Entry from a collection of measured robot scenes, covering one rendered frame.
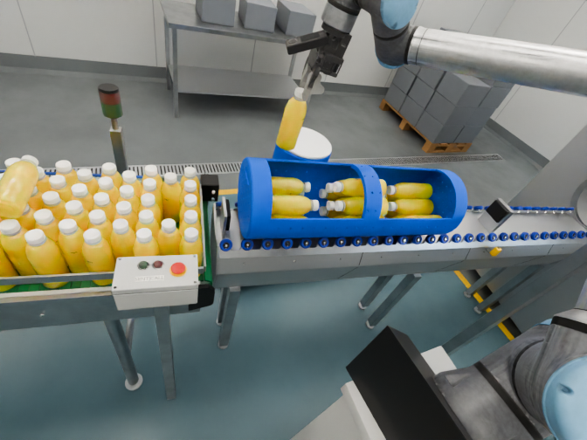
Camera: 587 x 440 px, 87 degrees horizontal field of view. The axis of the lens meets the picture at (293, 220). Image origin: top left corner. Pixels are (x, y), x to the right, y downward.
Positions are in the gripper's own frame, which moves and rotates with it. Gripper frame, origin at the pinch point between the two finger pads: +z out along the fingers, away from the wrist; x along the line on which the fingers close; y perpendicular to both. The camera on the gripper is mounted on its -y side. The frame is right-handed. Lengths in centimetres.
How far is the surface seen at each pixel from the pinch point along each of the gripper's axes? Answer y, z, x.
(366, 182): 28.7, 17.6, -16.0
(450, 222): 70, 24, -24
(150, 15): -74, 94, 307
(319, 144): 32, 38, 35
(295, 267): 14, 57, -27
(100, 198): -53, 38, -18
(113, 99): -56, 27, 18
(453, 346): 140, 111, -44
